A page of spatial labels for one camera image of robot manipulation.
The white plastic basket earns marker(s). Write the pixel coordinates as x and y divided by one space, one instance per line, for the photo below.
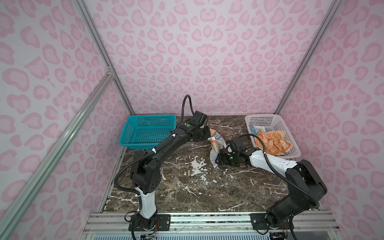
272 122

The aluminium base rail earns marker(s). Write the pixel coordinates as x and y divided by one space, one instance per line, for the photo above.
309 225

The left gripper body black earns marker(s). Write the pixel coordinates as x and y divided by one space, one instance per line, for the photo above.
203 133

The left corner aluminium post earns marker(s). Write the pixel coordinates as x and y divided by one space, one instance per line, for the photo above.
91 26

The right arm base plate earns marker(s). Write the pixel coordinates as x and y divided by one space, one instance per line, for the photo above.
258 221

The left diagonal aluminium strut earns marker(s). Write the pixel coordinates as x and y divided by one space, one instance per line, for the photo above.
21 204

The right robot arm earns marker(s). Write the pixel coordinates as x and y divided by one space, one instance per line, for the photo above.
305 186

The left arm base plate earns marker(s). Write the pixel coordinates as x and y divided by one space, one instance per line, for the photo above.
159 222

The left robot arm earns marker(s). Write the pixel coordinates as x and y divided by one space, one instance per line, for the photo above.
146 171

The rabbit striped towel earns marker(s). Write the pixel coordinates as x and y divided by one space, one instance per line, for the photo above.
217 143

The teal plastic basket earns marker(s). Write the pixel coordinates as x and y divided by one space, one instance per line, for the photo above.
142 132

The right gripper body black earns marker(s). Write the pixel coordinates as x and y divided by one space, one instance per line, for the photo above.
231 159

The right corner aluminium post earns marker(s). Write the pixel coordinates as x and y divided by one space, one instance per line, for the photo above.
315 42

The corner aluminium post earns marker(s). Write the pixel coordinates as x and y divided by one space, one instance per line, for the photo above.
91 26
315 42

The orange patterned towel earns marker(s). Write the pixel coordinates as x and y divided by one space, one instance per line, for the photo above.
274 141

